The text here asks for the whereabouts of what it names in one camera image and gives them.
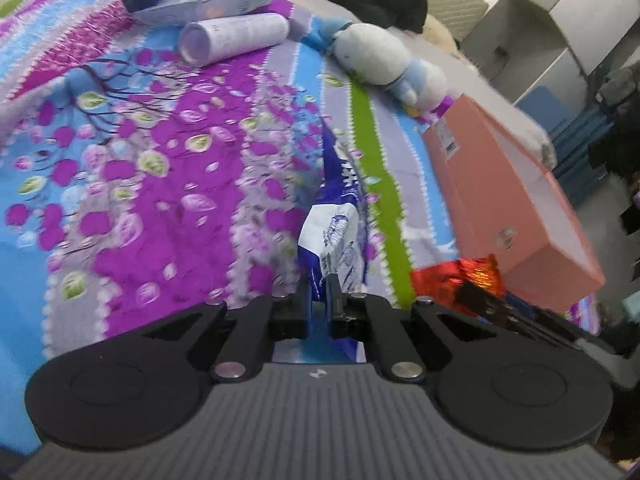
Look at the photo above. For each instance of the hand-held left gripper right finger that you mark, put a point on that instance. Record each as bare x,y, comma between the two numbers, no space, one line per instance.
336,310

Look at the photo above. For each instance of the dark hanging clothes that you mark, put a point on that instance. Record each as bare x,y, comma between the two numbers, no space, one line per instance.
620,125

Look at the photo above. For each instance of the blue white snack packet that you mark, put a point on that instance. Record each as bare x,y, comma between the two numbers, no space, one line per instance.
330,230

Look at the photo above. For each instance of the white cabinet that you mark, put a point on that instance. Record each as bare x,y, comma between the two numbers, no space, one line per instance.
550,25

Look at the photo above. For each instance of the white blue plush toy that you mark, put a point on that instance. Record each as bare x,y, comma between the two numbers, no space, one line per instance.
370,55

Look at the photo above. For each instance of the red foil snack packet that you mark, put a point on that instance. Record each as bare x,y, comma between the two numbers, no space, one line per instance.
440,277

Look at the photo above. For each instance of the purple floral printed blanket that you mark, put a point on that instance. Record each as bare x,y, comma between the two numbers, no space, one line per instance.
150,160

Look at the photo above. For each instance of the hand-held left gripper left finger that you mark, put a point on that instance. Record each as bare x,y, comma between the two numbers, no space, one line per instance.
306,310

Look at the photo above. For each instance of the pink cardboard box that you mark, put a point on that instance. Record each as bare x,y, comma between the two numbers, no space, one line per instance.
500,195

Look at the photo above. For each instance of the white spray can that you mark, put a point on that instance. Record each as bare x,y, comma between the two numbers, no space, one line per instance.
235,35

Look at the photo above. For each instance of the blue curtain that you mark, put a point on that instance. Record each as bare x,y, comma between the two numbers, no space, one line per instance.
580,155

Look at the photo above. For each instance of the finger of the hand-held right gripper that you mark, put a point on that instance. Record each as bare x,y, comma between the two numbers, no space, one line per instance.
485,302

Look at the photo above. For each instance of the beige fluffy pillow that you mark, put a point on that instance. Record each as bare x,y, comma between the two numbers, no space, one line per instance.
440,35

